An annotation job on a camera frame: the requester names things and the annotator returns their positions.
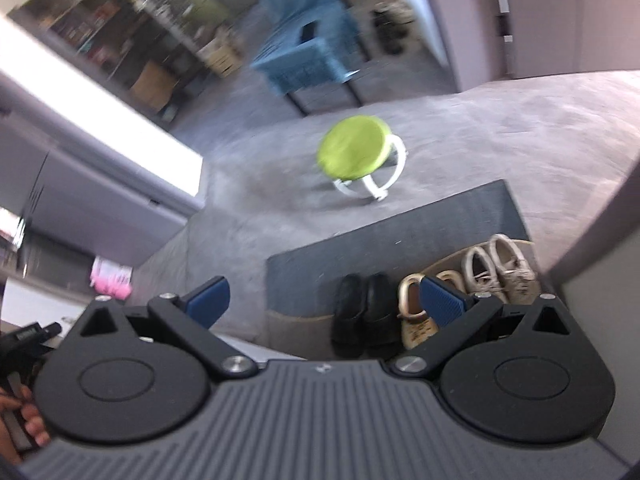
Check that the cream sneaker dark swoosh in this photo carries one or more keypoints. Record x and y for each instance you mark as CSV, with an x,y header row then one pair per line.
x,y
517,270
482,272

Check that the black slide sandal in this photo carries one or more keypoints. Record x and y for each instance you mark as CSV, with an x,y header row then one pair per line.
x,y
348,315
382,310

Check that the dark grey rectangular mat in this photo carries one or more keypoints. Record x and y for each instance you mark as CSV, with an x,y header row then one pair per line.
x,y
400,230

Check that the person's left hand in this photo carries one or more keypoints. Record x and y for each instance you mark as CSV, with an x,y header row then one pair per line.
x,y
37,430

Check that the green round stool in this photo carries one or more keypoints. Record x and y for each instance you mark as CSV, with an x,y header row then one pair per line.
x,y
355,147

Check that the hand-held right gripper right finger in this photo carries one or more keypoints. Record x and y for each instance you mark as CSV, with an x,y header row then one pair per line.
x,y
442,300

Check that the blue crate cart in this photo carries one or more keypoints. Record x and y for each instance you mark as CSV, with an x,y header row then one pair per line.
x,y
305,55

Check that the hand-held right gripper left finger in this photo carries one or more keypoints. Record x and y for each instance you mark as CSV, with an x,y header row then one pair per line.
x,y
210,297

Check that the pink packet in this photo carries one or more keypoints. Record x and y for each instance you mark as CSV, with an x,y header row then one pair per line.
x,y
112,277

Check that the storage shelf rack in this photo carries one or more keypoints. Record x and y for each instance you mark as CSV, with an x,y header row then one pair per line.
x,y
125,10

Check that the brown cardboard box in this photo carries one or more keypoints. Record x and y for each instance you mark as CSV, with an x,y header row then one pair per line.
x,y
223,60
152,85

